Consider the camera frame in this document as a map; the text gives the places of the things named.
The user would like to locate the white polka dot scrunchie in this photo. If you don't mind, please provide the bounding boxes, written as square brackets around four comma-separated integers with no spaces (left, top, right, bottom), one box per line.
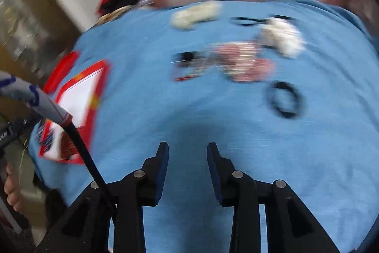
[257,17,305,58]

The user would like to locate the red gingham scrunchie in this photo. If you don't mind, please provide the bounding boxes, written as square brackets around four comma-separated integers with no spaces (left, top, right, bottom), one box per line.
[208,41,275,83]

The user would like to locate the wooden glass door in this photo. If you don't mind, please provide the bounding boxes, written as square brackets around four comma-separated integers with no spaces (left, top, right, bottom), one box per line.
[1,0,80,87]

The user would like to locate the blue towel blanket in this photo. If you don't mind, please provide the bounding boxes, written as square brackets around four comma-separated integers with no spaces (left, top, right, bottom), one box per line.
[27,0,379,253]

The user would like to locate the cream polka dot scrunchie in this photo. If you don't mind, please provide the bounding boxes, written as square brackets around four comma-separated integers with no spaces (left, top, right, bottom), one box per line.
[170,1,222,31]

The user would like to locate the red white jewelry box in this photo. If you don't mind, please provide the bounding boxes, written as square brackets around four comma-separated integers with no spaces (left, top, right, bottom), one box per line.
[38,60,110,164]

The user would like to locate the thin black hair elastics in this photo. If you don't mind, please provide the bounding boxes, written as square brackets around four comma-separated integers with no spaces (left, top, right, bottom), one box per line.
[229,15,294,27]

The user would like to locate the red box lid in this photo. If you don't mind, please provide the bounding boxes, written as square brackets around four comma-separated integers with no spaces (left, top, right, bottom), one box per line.
[42,51,80,94]

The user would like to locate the person's left hand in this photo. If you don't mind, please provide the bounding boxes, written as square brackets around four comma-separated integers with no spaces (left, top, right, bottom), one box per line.
[4,162,23,212]

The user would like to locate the black cable with sleeve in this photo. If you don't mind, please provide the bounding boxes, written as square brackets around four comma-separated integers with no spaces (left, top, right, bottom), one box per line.
[0,70,107,191]

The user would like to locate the black wavy hair tie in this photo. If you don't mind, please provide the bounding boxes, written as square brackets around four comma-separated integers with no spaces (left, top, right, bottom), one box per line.
[265,80,306,120]

